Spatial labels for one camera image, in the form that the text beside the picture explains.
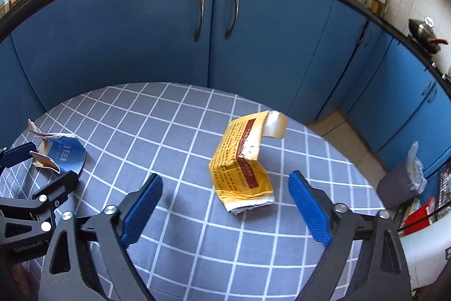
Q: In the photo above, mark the clear plastic bin liner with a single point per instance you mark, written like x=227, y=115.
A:
x=415, y=167

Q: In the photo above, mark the silver storage cabinet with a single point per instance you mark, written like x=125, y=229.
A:
x=426, y=251

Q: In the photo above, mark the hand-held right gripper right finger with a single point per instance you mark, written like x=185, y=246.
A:
x=310, y=209

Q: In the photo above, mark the torn blue carton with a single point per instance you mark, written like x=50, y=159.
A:
x=67, y=156

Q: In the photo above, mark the steel wok with lid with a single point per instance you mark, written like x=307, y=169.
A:
x=426, y=34

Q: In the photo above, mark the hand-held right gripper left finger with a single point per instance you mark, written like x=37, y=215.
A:
x=142, y=209

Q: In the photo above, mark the grey checked tablecloth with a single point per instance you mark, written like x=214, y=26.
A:
x=183, y=131

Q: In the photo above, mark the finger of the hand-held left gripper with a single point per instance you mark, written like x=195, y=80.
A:
x=60, y=184
x=17, y=153

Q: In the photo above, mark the blue kitchen cabinets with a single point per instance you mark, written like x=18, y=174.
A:
x=141, y=40

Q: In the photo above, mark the red plastic basket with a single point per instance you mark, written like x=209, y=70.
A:
x=419, y=216

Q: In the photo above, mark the yellow paper packet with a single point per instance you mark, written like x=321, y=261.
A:
x=239, y=174

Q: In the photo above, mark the grey waste bin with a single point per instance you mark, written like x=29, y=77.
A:
x=394, y=188

